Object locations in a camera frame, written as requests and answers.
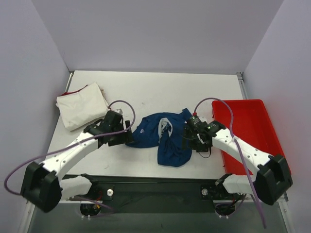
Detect blue printed t-shirt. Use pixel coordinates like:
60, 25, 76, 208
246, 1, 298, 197
127, 108, 192, 167

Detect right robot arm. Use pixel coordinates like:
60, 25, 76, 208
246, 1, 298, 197
182, 116, 293, 205

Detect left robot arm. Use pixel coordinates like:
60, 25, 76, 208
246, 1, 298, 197
20, 109, 133, 213

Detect folded white t-shirt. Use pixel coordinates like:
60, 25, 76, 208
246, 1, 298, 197
56, 82, 108, 131

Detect red plastic bin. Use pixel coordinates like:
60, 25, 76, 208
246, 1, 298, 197
212, 99, 285, 175

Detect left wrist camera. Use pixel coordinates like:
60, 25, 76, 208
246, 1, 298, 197
113, 109, 123, 115

